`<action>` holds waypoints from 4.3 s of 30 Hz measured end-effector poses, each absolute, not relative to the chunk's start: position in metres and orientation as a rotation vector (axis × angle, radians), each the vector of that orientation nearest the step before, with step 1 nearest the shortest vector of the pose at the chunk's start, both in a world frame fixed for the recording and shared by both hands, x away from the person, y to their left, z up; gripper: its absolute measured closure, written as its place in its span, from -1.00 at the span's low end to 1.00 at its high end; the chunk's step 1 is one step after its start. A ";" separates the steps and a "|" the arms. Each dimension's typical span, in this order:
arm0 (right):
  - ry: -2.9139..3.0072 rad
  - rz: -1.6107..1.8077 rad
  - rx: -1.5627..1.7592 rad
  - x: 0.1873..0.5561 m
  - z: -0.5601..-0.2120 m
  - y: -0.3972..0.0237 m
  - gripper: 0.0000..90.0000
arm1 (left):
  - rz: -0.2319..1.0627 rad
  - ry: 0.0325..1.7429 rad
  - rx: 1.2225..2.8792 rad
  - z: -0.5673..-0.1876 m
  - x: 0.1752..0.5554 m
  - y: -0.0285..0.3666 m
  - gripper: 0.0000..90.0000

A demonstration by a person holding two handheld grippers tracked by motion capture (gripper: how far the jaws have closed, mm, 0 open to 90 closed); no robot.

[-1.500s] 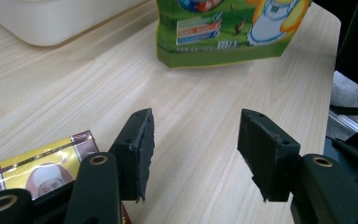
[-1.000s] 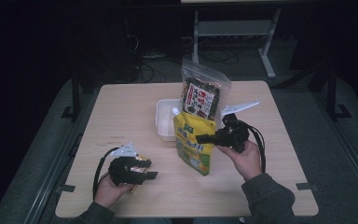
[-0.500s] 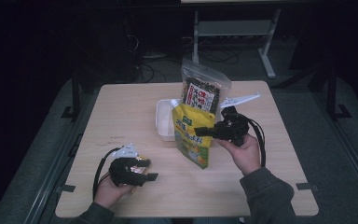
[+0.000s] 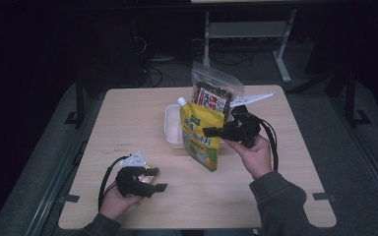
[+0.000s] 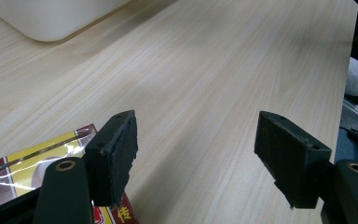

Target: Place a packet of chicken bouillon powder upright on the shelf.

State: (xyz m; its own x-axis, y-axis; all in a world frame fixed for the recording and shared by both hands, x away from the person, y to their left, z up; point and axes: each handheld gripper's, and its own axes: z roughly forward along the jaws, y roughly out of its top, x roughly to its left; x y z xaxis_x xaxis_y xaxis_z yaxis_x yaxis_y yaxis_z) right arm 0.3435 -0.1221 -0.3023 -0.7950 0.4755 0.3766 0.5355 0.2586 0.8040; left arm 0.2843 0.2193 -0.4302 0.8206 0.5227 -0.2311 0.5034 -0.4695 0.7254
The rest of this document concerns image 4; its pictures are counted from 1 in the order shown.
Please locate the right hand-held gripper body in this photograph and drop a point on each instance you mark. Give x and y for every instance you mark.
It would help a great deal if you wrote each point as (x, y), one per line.
(242, 126)

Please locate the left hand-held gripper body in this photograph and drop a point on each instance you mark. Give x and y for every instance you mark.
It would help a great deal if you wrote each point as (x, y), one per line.
(129, 182)

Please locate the small gold snack packet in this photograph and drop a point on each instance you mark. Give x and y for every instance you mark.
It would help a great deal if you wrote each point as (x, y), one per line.
(145, 179)

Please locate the yellow spout pouch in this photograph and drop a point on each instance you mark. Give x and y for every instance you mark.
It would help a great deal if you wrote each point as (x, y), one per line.
(197, 144)

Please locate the clear bag of dark seaweed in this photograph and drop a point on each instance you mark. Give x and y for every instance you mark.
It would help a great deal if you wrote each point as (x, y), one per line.
(213, 95)

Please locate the white plastic bin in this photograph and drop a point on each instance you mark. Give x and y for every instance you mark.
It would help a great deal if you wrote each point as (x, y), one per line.
(172, 128)

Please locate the person's left hand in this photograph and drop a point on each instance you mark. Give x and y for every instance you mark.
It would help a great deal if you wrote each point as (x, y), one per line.
(114, 203)

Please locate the person's right hand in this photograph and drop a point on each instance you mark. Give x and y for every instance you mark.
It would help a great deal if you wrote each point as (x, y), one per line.
(257, 159)

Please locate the black tape strip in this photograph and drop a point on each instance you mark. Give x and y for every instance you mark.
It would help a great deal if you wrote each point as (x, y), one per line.
(68, 198)
(321, 196)

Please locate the white metal stand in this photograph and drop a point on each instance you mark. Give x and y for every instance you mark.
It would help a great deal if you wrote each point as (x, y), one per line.
(242, 29)

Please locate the black metal stand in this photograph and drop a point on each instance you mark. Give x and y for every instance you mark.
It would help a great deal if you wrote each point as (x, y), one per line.
(351, 98)
(79, 98)

